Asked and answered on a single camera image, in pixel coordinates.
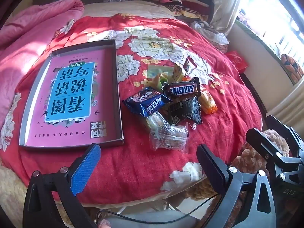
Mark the pale yellow snack packet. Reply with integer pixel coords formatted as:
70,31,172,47
152,72,172,91

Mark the black cable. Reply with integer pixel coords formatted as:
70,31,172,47
95,192,221,226

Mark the pink children's book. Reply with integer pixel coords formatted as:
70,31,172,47
25,50,119,146

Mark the clear packet with tan biscuit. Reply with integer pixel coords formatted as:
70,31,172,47
144,111,171,133

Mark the red floral bed sheet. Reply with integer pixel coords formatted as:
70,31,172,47
0,13,263,209

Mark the cream curtain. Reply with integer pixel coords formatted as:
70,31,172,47
210,0,245,31

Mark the pink quilt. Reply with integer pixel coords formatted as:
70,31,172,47
0,0,85,129

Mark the floral pink cloth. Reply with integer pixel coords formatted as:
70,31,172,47
209,39,230,54

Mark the grey shallow cardboard tray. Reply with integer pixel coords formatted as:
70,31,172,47
19,39,124,150

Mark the pile of folded clothes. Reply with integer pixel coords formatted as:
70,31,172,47
150,0,215,23

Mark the clear crinkled snack packet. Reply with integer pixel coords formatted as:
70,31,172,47
148,123,190,154

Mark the brown chocolate bar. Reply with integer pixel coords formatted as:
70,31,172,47
163,77,202,98

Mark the shiny green packet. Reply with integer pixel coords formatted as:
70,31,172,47
147,65,175,78

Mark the window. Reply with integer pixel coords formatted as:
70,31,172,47
237,0,304,64

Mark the beige fluffy blanket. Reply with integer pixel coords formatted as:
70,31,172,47
0,166,31,219

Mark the blue cookie packet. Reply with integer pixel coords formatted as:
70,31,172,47
122,87,173,117

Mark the brown plush toy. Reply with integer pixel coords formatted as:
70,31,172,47
185,129,290,200

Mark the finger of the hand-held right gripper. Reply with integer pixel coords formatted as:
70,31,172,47
265,115,304,152
245,128,292,171

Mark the white plastic bag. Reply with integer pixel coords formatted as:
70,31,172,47
190,20,230,45

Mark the dark brown candy wrapper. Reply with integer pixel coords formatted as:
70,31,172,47
183,57,198,74

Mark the red plastic bag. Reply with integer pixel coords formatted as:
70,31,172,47
224,51,249,73

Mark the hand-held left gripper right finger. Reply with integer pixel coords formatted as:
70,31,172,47
197,144,277,228

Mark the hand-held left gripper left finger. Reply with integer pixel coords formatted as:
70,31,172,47
22,144,102,228

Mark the black snack packet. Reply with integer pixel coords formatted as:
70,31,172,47
167,97,203,125

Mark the orange snack packet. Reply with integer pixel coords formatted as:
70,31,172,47
198,90,218,114

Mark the orange patterned cushion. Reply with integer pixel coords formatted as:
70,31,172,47
280,53,304,86

